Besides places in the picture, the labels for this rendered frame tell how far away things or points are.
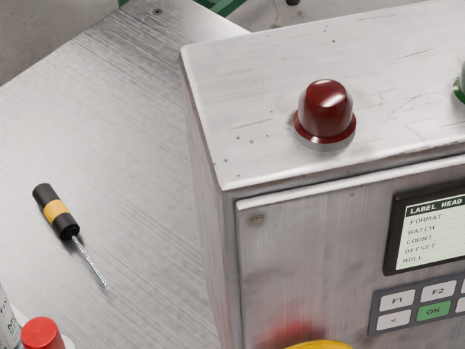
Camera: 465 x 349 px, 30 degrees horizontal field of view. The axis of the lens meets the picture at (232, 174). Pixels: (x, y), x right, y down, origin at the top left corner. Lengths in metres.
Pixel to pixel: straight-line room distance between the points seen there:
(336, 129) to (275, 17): 2.44
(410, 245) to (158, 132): 0.91
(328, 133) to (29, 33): 2.52
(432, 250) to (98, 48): 1.08
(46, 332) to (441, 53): 0.49
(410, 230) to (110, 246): 0.80
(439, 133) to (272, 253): 0.09
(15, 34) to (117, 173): 1.67
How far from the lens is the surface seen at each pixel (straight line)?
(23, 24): 2.89
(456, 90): 0.38
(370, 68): 0.39
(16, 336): 0.94
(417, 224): 0.38
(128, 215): 1.18
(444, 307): 0.45
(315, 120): 0.35
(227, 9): 2.53
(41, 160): 1.27
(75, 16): 2.88
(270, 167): 0.35
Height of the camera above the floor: 1.74
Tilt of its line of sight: 49 degrees down
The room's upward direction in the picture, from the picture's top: 4 degrees counter-clockwise
